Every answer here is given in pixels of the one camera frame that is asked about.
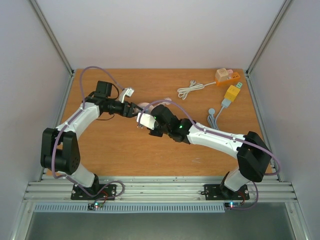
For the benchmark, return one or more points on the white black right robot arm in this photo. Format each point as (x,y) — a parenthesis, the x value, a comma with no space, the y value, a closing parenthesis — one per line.
(249,150)

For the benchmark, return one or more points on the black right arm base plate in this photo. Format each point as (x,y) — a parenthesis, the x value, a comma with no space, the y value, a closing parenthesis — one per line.
(212,192)

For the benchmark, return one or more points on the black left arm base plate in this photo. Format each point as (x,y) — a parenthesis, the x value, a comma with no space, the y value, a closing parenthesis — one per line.
(91,193)

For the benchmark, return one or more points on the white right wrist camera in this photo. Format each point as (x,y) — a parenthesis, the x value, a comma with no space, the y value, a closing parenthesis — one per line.
(146,120)

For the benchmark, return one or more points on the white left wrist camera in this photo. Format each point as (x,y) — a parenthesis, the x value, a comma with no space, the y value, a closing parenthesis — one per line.
(126,92)

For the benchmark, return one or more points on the orange power strip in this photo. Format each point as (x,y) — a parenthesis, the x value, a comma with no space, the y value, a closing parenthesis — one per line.
(235,76)

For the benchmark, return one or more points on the beige cube plug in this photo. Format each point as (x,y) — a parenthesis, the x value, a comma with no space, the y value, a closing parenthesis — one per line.
(221,74)

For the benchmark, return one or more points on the controller board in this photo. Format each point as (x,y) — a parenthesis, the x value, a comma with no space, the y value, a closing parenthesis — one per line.
(96,206)
(233,205)

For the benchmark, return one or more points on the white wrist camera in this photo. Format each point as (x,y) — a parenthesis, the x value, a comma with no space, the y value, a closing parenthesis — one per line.
(146,120)
(126,92)

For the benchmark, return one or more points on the grey slotted cable duct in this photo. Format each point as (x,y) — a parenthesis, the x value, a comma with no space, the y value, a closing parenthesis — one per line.
(130,208)

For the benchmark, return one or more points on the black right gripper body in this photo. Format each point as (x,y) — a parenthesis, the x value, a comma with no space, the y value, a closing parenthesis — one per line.
(155,130)

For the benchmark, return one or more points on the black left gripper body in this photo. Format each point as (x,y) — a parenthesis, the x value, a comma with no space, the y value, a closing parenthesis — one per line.
(121,111)

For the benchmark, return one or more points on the round beige power strip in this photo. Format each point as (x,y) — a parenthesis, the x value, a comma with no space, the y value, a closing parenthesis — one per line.
(144,105)

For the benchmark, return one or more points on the yellow cube socket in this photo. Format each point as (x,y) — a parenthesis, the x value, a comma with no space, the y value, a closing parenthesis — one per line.
(232,92)

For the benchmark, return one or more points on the green small plug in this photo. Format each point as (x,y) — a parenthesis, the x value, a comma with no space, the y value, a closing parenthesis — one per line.
(239,85)

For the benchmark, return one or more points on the left controller board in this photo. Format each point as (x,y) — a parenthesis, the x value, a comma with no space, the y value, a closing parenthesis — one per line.
(96,206)

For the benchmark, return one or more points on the right controller board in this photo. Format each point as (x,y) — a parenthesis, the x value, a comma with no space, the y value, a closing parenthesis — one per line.
(233,205)

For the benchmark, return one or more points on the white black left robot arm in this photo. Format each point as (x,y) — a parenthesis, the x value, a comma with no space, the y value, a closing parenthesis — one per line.
(59,146)

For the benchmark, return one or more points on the aluminium rail frame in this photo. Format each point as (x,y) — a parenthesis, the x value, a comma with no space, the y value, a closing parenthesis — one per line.
(150,169)

